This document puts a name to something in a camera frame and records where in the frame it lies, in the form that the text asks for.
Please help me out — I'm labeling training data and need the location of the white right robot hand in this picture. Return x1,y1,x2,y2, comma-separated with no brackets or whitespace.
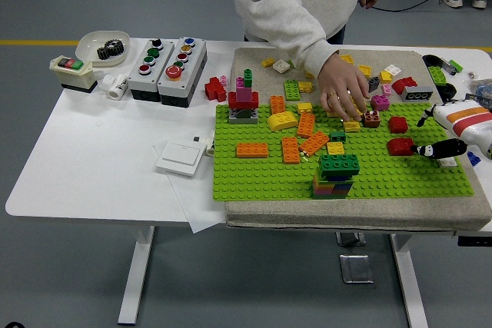
410,99,492,161

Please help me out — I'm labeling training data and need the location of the person's right hand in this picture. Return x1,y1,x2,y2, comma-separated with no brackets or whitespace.
317,51,373,124

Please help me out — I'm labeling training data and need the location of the grey long brick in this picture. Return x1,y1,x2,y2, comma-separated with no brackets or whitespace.
401,85,434,103

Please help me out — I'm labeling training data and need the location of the brown square brick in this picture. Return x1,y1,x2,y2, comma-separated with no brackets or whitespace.
363,110,382,128

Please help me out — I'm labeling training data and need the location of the red square brick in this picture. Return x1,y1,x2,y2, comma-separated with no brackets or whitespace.
387,115,409,134

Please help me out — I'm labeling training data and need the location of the pink square brick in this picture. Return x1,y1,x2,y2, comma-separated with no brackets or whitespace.
371,94,391,111

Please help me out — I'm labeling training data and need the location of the orange long brick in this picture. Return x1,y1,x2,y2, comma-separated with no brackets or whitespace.
269,94,287,115
298,130,331,155
235,141,269,159
281,136,301,165
296,111,316,138

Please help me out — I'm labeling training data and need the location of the large yellow curved brick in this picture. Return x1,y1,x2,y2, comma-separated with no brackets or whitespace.
267,111,299,132

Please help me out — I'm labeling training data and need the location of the multicolour brick stack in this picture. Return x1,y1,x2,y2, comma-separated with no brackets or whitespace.
310,152,361,200

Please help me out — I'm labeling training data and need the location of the red pink green brick tower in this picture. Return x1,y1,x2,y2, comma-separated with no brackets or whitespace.
227,68,260,125

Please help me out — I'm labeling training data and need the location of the green studded baseplate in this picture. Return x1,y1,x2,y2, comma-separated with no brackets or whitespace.
212,101,475,202

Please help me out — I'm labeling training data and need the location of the red brick cluster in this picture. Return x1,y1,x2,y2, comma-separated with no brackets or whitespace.
203,76,228,103

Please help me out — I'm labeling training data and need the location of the black electronic module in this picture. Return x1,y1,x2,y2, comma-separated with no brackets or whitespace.
464,92,492,108

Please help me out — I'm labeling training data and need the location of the plastic bag with parts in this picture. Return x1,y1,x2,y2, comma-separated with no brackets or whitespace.
463,76,492,95

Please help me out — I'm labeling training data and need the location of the silver metal clip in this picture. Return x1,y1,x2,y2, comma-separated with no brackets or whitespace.
439,58,458,75

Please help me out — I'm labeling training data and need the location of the black desk control panel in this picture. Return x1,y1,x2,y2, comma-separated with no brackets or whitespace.
457,235,492,247

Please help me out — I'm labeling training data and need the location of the grey emergency-stop button box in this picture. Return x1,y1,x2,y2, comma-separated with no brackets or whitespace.
157,36,208,108

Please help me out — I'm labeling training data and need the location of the grey metal floor box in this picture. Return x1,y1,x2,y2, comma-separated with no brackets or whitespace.
335,231,367,248

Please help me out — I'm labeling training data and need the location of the white table leg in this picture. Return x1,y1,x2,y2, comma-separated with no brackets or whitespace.
390,234,430,328
117,226,157,325

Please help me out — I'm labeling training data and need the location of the grey four-button control box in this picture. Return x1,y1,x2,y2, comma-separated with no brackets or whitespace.
128,38,176,103

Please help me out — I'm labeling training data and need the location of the metal floor socket plate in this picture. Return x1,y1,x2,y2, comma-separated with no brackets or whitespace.
338,253,375,285

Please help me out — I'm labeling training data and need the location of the white paper sheet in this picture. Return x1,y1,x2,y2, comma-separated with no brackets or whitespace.
152,139,228,235

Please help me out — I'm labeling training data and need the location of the white pipe fitting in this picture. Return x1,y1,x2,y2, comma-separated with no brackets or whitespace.
101,73,130,101

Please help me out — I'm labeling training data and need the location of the black metal gear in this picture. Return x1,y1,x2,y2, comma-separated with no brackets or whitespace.
95,44,116,61
106,38,126,57

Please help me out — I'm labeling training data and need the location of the white shallow dish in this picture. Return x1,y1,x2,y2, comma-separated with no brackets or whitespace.
75,30,131,68

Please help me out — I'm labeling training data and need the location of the white wall switch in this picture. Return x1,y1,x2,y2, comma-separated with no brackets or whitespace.
155,141,207,178

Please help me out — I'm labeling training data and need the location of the beige red-green switch box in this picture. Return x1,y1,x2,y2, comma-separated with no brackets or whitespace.
48,55,99,94

